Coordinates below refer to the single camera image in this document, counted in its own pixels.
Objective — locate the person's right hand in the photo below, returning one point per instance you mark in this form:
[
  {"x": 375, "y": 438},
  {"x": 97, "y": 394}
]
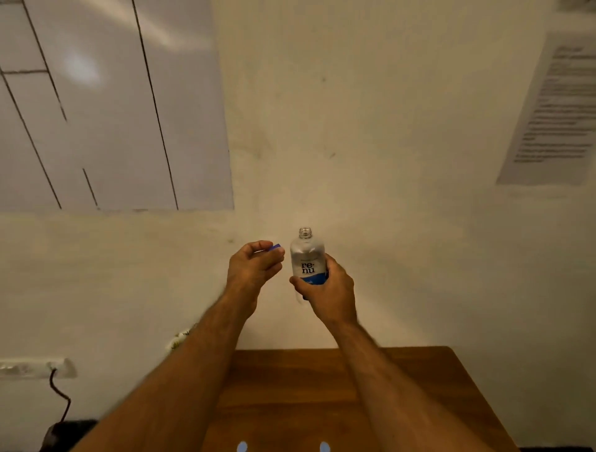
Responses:
[{"x": 331, "y": 298}]

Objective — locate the person's left hand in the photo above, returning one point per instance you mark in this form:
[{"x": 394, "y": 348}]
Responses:
[{"x": 246, "y": 277}]

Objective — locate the person's left thumb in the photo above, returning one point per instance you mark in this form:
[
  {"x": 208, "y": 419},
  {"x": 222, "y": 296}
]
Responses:
[{"x": 255, "y": 245}]

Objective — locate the person's right thumb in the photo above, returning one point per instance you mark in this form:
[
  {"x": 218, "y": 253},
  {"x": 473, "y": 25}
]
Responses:
[{"x": 301, "y": 285}]

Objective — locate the blue bottle cap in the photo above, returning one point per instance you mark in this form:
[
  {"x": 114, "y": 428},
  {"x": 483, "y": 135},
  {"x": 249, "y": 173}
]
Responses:
[{"x": 274, "y": 247}]

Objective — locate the clear bottle with blue label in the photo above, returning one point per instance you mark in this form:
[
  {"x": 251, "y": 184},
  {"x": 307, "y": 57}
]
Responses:
[{"x": 307, "y": 260}]

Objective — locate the person's left forearm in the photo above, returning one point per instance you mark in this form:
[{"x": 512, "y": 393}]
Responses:
[{"x": 177, "y": 379}]

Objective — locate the person's right forearm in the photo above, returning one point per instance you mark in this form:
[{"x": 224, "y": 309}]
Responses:
[{"x": 395, "y": 396}]

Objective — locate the white patterned object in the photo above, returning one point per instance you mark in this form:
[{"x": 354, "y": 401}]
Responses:
[{"x": 178, "y": 340}]

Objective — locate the black object on floor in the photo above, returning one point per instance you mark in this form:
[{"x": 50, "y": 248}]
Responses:
[{"x": 67, "y": 435}]

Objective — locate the printed paper notice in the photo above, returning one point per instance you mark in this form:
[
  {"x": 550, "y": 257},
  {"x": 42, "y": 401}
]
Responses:
[{"x": 552, "y": 111}]

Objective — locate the white wall socket strip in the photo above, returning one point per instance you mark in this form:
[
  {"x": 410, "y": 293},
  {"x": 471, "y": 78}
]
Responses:
[{"x": 32, "y": 368}]

